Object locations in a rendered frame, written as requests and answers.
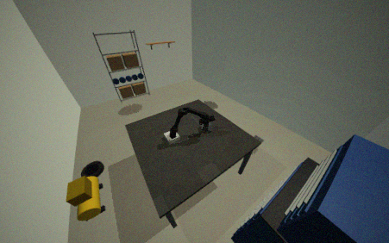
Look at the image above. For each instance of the grey sloped panel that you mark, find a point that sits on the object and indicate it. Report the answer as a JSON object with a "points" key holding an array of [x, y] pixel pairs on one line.
{"points": [[209, 127]]}

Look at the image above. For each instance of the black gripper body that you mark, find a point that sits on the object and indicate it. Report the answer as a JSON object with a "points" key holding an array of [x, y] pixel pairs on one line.
{"points": [[205, 126]]}

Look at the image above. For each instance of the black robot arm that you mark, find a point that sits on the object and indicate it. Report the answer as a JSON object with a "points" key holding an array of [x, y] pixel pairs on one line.
{"points": [[181, 113]]}

